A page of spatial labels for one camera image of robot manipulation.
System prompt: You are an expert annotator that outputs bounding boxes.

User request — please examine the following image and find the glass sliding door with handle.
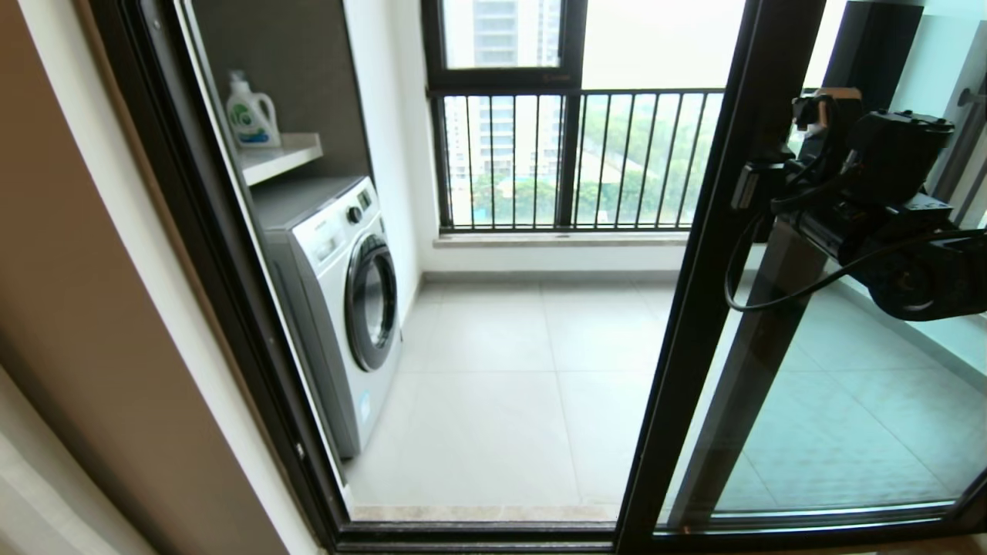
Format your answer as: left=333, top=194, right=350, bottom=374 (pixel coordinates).
left=615, top=0, right=987, bottom=555

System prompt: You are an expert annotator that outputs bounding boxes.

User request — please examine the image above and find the black framed glass door panel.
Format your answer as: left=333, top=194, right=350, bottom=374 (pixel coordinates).
left=667, top=0, right=987, bottom=540

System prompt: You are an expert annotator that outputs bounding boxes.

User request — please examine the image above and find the long stone window sill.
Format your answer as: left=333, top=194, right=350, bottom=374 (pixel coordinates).
left=432, top=230, right=695, bottom=249

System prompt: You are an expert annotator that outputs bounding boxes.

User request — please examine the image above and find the black balcony railing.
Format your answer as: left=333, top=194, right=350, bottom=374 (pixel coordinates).
left=428, top=86, right=729, bottom=234

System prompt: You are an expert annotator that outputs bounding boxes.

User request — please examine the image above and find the silver front-load washing machine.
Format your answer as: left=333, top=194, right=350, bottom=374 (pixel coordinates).
left=254, top=176, right=403, bottom=460

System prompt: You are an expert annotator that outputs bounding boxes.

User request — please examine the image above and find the dark brown cabinet panel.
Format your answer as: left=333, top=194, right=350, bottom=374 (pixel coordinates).
left=189, top=0, right=372, bottom=186

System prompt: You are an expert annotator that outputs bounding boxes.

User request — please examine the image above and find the white shelf board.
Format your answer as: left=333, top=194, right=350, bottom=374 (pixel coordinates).
left=241, top=133, right=325, bottom=186

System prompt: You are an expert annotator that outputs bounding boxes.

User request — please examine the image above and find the white detergent bottle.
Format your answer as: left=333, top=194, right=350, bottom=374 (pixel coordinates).
left=225, top=71, right=281, bottom=149

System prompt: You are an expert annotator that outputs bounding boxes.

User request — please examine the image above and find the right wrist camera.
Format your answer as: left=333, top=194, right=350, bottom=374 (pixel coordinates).
left=790, top=87, right=863, bottom=167

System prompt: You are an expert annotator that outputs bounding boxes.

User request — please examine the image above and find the thin black right camera cable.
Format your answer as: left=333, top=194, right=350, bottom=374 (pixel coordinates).
left=723, top=208, right=987, bottom=314

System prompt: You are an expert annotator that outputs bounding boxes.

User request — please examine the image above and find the black window frame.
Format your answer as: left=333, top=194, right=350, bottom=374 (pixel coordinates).
left=420, top=0, right=591, bottom=234

